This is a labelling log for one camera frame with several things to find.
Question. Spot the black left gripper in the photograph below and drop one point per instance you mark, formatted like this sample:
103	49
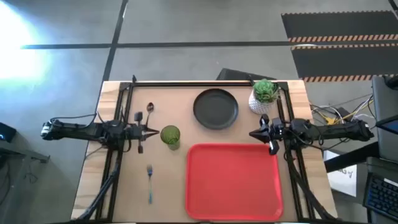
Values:
141	132

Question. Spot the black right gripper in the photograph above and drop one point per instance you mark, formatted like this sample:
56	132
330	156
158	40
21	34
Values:
271	135

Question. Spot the green faceted plastic cup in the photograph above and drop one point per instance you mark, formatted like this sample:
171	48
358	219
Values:
170	134

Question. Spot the dark metal spoon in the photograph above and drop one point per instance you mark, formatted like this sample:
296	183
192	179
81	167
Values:
150	107

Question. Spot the blue metal fork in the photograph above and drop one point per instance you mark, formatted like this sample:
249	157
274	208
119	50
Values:
149	169

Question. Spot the black round plate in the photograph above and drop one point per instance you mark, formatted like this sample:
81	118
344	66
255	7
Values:
215	109

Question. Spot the red plastic tray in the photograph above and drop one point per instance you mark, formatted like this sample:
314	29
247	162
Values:
233	183

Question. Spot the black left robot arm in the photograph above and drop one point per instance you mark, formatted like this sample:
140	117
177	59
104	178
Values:
77	130

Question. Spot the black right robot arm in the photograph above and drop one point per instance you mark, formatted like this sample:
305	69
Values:
335	130

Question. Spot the white geometric plant pot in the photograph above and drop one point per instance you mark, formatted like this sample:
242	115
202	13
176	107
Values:
258	107

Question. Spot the green succulent plant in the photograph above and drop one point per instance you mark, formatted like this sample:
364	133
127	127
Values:
265	90

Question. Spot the black flat case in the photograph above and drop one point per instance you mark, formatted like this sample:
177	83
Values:
236	75

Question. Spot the black power adapter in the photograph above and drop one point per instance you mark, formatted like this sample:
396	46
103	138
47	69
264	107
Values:
345	113

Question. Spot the black desk crossbar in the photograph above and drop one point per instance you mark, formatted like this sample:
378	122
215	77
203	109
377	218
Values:
351	157

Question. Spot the white paper sign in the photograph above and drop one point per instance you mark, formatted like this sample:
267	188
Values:
342	180

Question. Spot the black hazard-striped floor mat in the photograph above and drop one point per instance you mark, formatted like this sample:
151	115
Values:
335	25
342	62

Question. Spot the computer monitor with lit screen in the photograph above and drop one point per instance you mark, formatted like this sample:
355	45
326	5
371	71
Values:
390	126

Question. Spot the dark grey computer desk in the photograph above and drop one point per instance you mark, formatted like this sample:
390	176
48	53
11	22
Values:
385	99

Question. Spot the black computer keyboard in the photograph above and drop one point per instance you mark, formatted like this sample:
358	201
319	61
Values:
382	196

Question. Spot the small black device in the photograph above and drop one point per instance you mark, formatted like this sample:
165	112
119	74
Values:
6	132

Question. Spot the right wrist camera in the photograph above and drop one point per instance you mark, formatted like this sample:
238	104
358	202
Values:
278	124

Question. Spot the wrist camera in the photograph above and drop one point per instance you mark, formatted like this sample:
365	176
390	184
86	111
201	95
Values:
278	124
130	132

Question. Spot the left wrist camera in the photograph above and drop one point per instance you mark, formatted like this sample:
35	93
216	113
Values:
130	132

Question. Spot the black aluminium frame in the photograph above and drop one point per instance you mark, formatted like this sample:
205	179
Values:
202	84

